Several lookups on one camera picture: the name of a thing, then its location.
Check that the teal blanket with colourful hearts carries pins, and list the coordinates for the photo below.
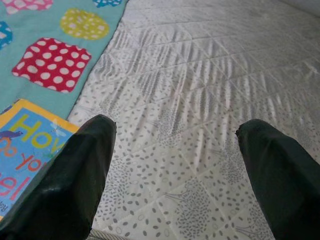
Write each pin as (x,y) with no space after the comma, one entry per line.
(25,95)

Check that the blue yellow children's book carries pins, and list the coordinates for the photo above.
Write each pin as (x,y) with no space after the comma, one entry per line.
(27,150)

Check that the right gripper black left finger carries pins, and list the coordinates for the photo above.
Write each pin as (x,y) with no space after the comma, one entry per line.
(60,190)

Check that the grey quilted mattress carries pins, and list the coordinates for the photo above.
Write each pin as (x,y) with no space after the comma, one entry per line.
(187,87)

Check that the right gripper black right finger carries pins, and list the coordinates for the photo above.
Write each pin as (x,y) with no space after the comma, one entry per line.
(290,195)

